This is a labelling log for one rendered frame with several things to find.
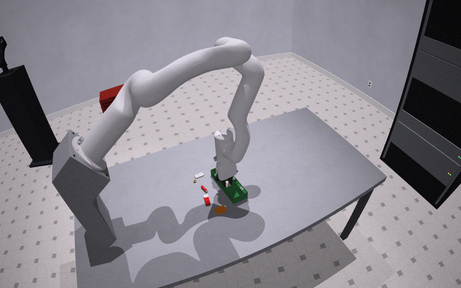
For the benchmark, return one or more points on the orange rectangular block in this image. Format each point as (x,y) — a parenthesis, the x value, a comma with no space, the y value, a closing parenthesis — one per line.
(220,209)

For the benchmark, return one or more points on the green bin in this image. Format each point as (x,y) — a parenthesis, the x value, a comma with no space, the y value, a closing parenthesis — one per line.
(236,192)

